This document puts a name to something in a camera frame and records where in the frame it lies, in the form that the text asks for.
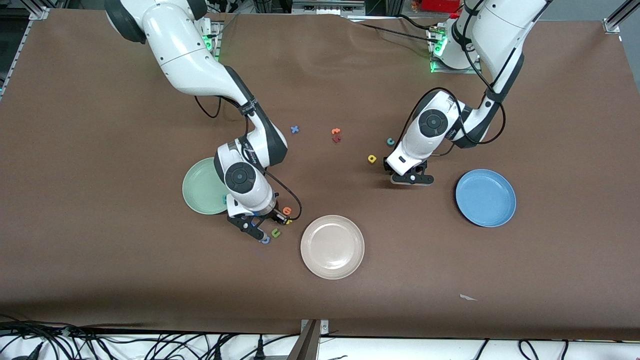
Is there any beige plate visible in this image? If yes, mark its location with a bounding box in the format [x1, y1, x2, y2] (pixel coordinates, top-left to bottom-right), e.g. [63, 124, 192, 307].
[300, 215, 365, 280]

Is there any green plate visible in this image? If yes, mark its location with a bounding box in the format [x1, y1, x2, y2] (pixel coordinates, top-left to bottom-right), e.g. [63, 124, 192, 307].
[182, 157, 231, 216]

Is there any blue plate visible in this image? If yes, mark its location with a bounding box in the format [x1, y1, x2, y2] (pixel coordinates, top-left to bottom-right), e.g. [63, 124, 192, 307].
[455, 168, 517, 228]

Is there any red box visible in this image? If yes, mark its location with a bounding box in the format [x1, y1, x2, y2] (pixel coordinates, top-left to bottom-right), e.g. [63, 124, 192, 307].
[421, 0, 463, 13]

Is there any silver aluminium corner profile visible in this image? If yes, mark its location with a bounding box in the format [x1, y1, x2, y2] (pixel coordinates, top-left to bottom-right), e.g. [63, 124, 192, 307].
[0, 7, 51, 101]
[602, 0, 640, 35]

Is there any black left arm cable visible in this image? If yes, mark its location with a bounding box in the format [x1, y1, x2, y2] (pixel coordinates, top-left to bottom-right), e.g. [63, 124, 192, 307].
[400, 0, 507, 157]

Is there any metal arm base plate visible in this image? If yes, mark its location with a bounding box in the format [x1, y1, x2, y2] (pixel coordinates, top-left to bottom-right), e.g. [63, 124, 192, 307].
[430, 27, 478, 75]
[202, 19, 223, 63]

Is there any metal table edge bracket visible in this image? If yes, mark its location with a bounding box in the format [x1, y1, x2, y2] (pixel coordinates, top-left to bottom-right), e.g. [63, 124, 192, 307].
[287, 319, 330, 360]

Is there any thin black table cable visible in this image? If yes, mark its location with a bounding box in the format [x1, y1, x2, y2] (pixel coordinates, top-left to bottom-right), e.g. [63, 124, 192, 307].
[397, 14, 440, 31]
[357, 22, 435, 42]

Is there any silver aluminium rail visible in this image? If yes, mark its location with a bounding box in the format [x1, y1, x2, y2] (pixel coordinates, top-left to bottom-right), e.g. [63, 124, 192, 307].
[291, 0, 367, 17]

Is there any thick black floor cable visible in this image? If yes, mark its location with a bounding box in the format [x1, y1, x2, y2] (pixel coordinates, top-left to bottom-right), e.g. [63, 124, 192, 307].
[0, 315, 101, 346]

